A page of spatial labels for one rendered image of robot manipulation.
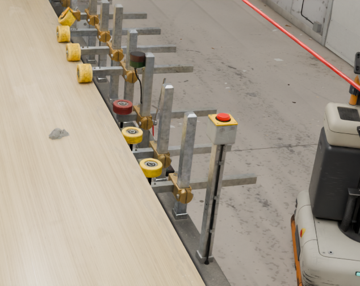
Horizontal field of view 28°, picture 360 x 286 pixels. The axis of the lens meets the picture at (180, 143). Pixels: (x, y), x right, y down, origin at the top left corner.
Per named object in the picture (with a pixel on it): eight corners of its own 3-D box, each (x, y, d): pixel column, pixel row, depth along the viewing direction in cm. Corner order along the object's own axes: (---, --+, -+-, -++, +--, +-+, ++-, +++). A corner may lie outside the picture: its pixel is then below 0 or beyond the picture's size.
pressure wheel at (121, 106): (128, 122, 301) (129, 97, 295) (133, 131, 294) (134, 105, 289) (109, 123, 298) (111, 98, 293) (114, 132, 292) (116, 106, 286)
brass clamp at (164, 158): (161, 151, 284) (162, 139, 282) (172, 167, 273) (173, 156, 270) (146, 152, 282) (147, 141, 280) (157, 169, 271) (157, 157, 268)
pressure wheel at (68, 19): (65, 25, 377) (74, 14, 375) (67, 30, 370) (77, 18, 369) (56, 19, 373) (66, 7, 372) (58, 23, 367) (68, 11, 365)
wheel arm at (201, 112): (213, 114, 310) (214, 105, 308) (216, 117, 307) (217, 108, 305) (116, 120, 296) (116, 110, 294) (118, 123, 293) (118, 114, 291)
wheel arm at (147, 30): (158, 32, 366) (159, 25, 364) (160, 34, 363) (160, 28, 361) (61, 34, 350) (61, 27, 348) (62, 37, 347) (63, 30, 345)
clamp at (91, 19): (94, 17, 381) (95, 8, 379) (100, 25, 370) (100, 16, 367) (83, 17, 379) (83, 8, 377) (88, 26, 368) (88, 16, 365)
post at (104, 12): (103, 89, 367) (108, -1, 345) (105, 92, 364) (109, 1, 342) (96, 90, 366) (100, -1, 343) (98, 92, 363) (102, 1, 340)
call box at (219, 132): (226, 135, 221) (229, 112, 217) (234, 146, 215) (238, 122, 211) (205, 137, 218) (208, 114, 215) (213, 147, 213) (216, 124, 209)
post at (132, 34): (129, 129, 324) (135, 28, 302) (130, 132, 321) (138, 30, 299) (121, 129, 323) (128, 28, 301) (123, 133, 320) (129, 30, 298)
